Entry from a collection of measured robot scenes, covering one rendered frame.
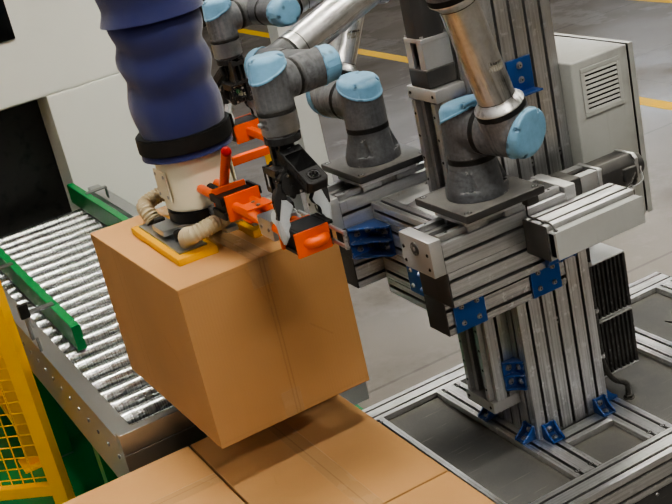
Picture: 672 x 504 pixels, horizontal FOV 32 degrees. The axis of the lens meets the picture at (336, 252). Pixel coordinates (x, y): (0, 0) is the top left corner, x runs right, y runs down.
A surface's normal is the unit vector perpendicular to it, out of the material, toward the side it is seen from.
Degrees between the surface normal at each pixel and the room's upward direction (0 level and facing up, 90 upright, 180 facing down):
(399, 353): 0
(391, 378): 0
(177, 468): 0
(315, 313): 90
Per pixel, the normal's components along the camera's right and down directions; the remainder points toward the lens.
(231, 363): 0.49, 0.22
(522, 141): 0.68, 0.26
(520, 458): -0.21, -0.91
